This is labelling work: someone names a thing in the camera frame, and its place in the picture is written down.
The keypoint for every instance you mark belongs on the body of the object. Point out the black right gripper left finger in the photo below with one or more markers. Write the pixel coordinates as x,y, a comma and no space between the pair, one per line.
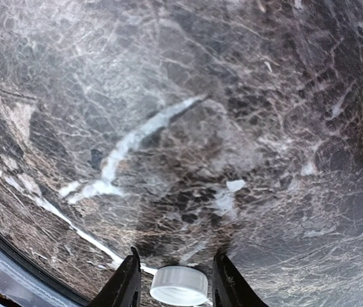
124,287

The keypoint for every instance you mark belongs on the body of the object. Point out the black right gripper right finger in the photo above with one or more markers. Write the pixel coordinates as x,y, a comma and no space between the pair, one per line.
229,288

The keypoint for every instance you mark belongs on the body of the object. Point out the white pill bottle cap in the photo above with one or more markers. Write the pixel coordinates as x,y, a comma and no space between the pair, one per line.
179,286

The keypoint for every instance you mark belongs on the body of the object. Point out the black front table rail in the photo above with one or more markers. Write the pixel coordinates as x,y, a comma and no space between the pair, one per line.
27,284

